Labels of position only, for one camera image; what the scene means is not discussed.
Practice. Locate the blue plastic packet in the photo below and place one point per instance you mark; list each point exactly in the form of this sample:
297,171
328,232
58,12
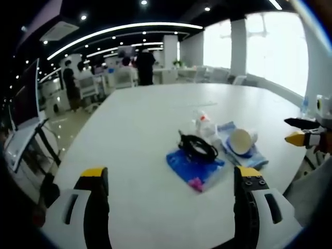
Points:
193,167

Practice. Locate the white paper cup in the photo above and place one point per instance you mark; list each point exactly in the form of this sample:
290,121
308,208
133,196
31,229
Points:
242,141

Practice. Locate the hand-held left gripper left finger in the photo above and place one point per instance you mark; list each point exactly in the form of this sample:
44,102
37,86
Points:
77,207

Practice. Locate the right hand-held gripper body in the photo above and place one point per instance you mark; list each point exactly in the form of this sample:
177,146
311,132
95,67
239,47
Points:
321,129

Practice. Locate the monitor screen on stand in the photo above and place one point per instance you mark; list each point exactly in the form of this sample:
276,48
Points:
27,96

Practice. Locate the person's grey clothing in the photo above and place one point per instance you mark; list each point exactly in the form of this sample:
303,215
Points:
311,192

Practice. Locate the clear water bottle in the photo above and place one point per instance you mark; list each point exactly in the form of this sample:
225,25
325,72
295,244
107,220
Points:
305,105

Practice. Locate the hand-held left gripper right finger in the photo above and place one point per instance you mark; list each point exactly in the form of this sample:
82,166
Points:
262,207

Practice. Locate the green potted plant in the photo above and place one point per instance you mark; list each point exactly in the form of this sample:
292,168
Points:
177,63

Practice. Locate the white table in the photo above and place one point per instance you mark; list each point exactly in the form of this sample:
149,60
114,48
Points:
160,135

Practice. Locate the clear plastic wrapper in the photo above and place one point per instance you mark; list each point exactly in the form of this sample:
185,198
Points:
206,127

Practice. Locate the blue white cloth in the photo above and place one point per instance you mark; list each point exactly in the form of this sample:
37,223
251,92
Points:
242,149

